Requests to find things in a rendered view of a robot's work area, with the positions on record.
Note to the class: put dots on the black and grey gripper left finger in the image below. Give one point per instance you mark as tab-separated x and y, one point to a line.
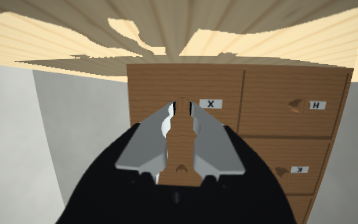
142	148

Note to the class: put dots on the brown wooden chest of drawers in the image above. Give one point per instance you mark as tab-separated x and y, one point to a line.
295	139

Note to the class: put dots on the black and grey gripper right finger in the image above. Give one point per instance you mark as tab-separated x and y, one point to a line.
219	151

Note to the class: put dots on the brown wooden drawer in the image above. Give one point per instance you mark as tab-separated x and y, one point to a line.
179	168
299	208
216	89
297	164
272	99

